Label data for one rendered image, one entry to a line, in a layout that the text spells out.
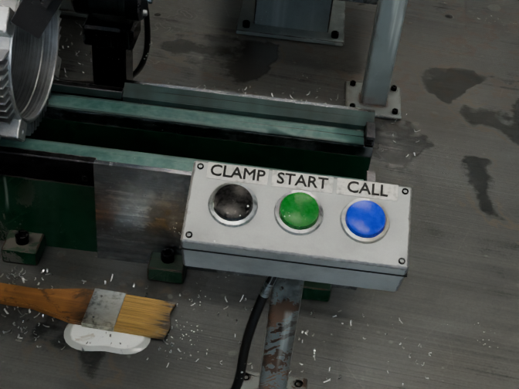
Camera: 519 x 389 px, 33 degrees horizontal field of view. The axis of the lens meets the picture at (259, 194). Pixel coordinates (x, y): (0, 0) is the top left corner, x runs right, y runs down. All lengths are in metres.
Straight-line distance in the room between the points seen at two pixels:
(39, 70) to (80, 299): 0.26
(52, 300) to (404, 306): 0.38
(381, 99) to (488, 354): 0.45
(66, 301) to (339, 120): 0.36
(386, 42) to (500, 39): 0.34
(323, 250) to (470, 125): 0.66
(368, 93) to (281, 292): 0.57
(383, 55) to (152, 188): 0.44
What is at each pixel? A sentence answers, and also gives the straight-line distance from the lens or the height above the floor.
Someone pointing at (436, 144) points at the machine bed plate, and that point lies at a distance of 1.23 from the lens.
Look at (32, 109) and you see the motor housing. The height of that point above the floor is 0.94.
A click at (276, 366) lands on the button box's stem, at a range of 0.81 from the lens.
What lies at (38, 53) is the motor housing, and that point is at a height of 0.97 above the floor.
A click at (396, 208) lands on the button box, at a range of 0.68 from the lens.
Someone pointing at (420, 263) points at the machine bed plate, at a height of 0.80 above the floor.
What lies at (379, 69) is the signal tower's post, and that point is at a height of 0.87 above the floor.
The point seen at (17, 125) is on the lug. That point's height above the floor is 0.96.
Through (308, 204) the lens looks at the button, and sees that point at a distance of 0.66.
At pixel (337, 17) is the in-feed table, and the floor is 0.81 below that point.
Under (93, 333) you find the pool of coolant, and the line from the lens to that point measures 0.93.
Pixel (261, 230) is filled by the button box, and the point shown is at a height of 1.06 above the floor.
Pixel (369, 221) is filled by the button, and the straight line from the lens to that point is 0.66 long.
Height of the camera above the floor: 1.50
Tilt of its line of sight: 40 degrees down
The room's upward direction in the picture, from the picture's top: 6 degrees clockwise
